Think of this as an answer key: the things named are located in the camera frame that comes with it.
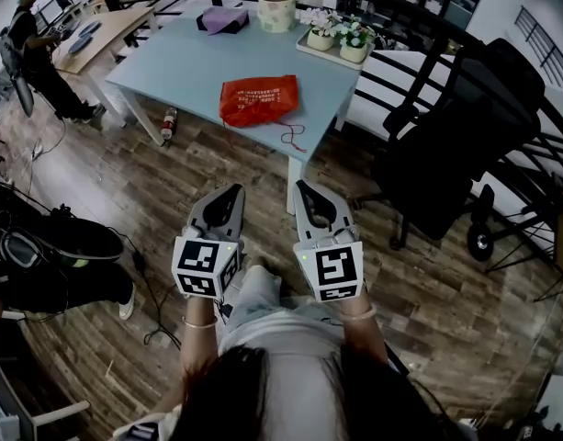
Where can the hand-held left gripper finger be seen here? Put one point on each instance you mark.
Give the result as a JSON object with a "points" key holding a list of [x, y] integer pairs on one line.
{"points": [[212, 195], [241, 218]]}

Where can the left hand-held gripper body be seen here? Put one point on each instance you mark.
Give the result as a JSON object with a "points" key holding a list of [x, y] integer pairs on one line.
{"points": [[196, 264]]}

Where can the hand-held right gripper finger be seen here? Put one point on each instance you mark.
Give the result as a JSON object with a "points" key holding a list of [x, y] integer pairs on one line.
{"points": [[338, 209], [299, 209]]}

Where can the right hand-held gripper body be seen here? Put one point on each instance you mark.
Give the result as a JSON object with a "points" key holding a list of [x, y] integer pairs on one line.
{"points": [[336, 269]]}

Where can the person's left forearm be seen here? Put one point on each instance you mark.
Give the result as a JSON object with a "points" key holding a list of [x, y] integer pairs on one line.
{"points": [[198, 342]]}

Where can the person's right forearm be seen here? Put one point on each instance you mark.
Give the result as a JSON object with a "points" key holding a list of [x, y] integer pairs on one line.
{"points": [[363, 338]]}

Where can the light blue table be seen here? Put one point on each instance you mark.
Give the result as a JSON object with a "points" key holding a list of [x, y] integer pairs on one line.
{"points": [[294, 177]]}

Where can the black power adapter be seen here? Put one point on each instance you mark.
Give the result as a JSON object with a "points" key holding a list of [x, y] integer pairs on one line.
{"points": [[138, 260]]}

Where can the person's light trousers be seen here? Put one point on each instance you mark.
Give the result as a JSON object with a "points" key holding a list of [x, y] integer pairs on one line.
{"points": [[258, 297]]}

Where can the plastic bottle red label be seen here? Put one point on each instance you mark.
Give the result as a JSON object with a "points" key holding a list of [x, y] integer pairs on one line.
{"points": [[169, 124]]}

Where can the person's white shirt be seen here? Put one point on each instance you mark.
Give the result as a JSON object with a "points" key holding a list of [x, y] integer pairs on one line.
{"points": [[290, 384]]}

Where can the black office chair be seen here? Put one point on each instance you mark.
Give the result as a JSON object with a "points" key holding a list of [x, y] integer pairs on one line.
{"points": [[460, 145]]}

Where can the white rectangular tray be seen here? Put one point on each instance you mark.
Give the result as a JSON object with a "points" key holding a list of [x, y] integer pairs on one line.
{"points": [[329, 55]]}

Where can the white flower pot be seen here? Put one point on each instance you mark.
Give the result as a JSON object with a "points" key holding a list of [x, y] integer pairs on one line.
{"points": [[353, 52]]}

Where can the pink flower pot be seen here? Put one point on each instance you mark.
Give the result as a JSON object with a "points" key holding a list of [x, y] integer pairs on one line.
{"points": [[320, 39]]}

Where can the purple folded cloth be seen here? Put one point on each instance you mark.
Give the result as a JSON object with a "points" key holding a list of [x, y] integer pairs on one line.
{"points": [[223, 19]]}

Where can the floral round container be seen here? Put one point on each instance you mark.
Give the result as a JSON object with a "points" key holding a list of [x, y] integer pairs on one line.
{"points": [[276, 14]]}

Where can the wooden table white legs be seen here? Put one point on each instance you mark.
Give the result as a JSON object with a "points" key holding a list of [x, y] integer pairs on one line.
{"points": [[111, 30]]}

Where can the black metal railing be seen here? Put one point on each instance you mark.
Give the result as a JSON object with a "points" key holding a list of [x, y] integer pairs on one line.
{"points": [[428, 30]]}

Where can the blue plate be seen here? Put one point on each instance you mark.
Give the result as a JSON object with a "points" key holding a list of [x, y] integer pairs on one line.
{"points": [[80, 44], [89, 28]]}

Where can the computer monitor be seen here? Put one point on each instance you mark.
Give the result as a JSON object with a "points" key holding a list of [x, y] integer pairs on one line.
{"points": [[49, 12]]}

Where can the black wall rack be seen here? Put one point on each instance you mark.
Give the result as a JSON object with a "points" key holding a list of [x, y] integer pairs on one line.
{"points": [[545, 48]]}

